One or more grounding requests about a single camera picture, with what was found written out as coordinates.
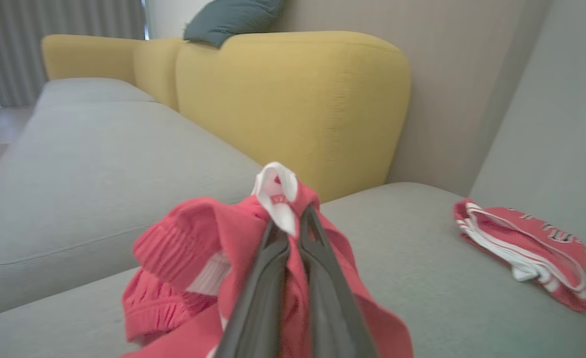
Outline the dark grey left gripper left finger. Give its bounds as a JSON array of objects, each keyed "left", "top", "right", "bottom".
[{"left": 213, "top": 220, "right": 292, "bottom": 358}]

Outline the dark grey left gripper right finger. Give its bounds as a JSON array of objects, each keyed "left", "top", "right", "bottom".
[{"left": 298, "top": 204, "right": 379, "bottom": 358}]

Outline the red basketball jersey number 23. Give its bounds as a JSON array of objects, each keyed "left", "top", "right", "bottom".
[{"left": 453, "top": 197, "right": 586, "bottom": 313}]

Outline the red basketball shorts white trim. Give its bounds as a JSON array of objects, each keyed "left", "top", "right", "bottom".
[{"left": 120, "top": 161, "right": 414, "bottom": 358}]

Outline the large grey sofa seat cushion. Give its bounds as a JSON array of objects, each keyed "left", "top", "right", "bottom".
[{"left": 0, "top": 181, "right": 586, "bottom": 358}]

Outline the wide yellow sofa backrest cushion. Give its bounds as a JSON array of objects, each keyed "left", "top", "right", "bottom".
[{"left": 175, "top": 30, "right": 412, "bottom": 203}]

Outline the narrow yellow sofa backrest cushion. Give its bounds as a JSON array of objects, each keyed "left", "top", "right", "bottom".
[{"left": 133, "top": 38, "right": 187, "bottom": 112}]

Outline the dark teal throw pillow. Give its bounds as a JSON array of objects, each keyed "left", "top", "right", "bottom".
[{"left": 183, "top": 0, "right": 287, "bottom": 49}]

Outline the long yellow sofa backrest cushion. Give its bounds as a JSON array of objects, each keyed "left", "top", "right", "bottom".
[{"left": 41, "top": 34, "right": 141, "bottom": 83}]

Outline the grey pleated curtain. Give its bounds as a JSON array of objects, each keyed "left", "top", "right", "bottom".
[{"left": 0, "top": 0, "right": 147, "bottom": 110}]

